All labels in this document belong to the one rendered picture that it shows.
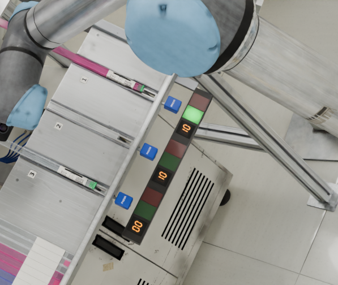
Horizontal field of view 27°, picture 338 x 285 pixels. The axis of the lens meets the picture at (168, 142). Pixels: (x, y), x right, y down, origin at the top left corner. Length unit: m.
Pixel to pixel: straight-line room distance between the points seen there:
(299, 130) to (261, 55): 1.27
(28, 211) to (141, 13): 0.67
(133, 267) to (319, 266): 0.49
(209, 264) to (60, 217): 0.81
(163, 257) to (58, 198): 0.64
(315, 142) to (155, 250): 0.56
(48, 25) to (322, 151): 1.14
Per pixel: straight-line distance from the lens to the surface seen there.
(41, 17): 1.14
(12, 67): 1.16
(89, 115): 1.44
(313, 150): 2.09
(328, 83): 0.96
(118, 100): 1.44
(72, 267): 1.36
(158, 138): 1.88
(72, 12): 1.09
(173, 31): 0.82
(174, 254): 2.01
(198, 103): 1.46
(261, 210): 2.09
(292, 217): 2.03
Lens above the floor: 1.61
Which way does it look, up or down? 41 degrees down
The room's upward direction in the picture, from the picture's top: 50 degrees counter-clockwise
